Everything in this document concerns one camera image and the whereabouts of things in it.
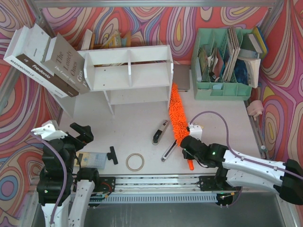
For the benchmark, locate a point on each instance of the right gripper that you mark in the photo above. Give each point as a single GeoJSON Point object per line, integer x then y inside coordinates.
{"type": "Point", "coordinates": [187, 142]}

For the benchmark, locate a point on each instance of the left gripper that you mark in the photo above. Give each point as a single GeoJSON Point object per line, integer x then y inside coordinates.
{"type": "Point", "coordinates": [80, 136]}

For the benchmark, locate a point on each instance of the black silver pen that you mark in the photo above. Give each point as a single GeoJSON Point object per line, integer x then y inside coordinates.
{"type": "Point", "coordinates": [168, 151]}

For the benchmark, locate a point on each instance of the orange microfiber duster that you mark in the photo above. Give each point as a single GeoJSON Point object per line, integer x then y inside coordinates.
{"type": "Point", "coordinates": [177, 115]}

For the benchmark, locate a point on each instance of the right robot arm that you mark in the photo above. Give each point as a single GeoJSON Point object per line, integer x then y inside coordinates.
{"type": "Point", "coordinates": [235, 169]}

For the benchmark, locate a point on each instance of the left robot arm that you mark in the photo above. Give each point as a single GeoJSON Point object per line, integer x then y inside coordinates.
{"type": "Point", "coordinates": [64, 197]}

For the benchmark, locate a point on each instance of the white wooden bookshelf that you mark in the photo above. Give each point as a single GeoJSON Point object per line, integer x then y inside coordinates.
{"type": "Point", "coordinates": [130, 75]}

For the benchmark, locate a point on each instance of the black T-shaped clip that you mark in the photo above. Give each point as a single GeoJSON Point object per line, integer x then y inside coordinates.
{"type": "Point", "coordinates": [112, 155]}

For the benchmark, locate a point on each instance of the black white stapler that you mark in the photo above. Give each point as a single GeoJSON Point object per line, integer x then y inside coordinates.
{"type": "Point", "coordinates": [160, 132]}

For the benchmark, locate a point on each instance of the pink tape dispenser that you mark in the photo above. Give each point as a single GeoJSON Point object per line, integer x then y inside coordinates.
{"type": "Point", "coordinates": [255, 109]}

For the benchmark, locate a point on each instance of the The Lonely Ones book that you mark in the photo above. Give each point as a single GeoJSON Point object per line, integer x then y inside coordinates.
{"type": "Point", "coordinates": [65, 62]}

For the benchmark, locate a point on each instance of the white Mademoiselle book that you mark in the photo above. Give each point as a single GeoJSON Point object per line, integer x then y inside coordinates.
{"type": "Point", "coordinates": [19, 38]}

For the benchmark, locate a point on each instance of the grey notebook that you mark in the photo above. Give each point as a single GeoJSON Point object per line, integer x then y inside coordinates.
{"type": "Point", "coordinates": [181, 76]}

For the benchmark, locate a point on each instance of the books behind shelf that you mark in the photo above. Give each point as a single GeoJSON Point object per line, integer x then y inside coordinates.
{"type": "Point", "coordinates": [114, 41]}

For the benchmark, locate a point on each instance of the white paperback book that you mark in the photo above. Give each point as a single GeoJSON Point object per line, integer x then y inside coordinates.
{"type": "Point", "coordinates": [248, 68]}

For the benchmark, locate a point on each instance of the mint green desk organizer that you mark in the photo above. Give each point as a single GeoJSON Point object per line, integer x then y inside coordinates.
{"type": "Point", "coordinates": [213, 65]}

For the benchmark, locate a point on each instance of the brown Fredonia book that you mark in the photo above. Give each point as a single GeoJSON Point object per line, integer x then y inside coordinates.
{"type": "Point", "coordinates": [32, 54]}

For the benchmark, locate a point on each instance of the blue yellow book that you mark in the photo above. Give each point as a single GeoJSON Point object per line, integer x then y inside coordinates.
{"type": "Point", "coordinates": [256, 36]}

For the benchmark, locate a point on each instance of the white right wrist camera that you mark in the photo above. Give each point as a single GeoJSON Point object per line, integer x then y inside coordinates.
{"type": "Point", "coordinates": [195, 131]}

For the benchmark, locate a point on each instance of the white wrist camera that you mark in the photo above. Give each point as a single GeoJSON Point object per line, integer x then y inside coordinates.
{"type": "Point", "coordinates": [49, 131]}
{"type": "Point", "coordinates": [195, 131]}

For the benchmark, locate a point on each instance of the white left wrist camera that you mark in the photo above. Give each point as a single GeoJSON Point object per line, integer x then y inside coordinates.
{"type": "Point", "coordinates": [49, 131]}

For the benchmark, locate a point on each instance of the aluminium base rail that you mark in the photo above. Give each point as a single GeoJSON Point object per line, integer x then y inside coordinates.
{"type": "Point", "coordinates": [149, 184]}

